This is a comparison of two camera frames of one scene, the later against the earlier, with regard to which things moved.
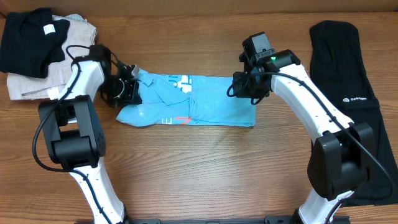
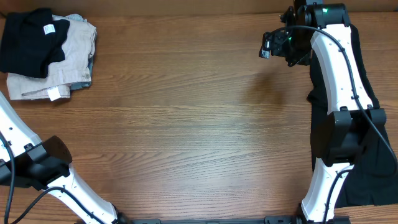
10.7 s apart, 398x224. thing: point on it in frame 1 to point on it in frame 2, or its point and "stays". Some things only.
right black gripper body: [249, 87] to [295, 47]
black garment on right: [337, 63] stays
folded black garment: [30, 40] stays
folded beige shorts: [79, 40] stays
